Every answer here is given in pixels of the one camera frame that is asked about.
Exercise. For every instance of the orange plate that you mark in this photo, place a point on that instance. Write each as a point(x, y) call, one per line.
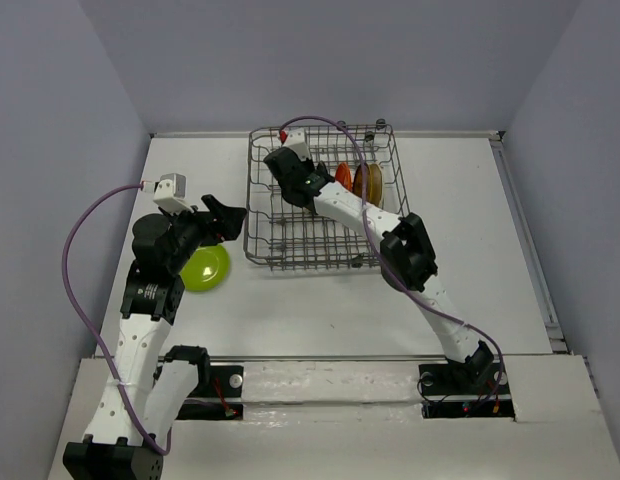
point(343, 175)

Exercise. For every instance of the grey wire dish rack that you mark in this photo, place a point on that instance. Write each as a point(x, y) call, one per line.
point(285, 237)

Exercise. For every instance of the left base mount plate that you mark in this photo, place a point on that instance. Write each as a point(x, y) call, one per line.
point(218, 400)

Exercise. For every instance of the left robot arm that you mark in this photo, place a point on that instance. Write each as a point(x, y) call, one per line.
point(130, 432)

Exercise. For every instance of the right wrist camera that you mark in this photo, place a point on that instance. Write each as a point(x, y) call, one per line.
point(296, 140)

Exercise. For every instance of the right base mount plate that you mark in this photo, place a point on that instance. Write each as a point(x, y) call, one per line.
point(443, 397)

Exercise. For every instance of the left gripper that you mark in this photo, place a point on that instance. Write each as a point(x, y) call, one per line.
point(226, 226)

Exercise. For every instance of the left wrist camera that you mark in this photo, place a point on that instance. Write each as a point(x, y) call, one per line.
point(169, 193)

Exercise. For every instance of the lime green plate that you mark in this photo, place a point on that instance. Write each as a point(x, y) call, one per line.
point(206, 269)

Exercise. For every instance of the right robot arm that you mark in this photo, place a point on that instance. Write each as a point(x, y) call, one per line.
point(402, 246)

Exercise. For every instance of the cream floral plate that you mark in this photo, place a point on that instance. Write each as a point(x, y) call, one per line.
point(376, 187)

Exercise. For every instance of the yellow patterned plate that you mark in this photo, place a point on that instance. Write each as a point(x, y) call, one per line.
point(361, 180)

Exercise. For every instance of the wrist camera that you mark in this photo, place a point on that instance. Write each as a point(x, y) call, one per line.
point(169, 193)
point(296, 140)

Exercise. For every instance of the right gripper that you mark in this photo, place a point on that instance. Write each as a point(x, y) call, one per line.
point(306, 162)

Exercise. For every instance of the base mount plate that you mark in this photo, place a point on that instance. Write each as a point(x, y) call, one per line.
point(443, 397)
point(218, 400)

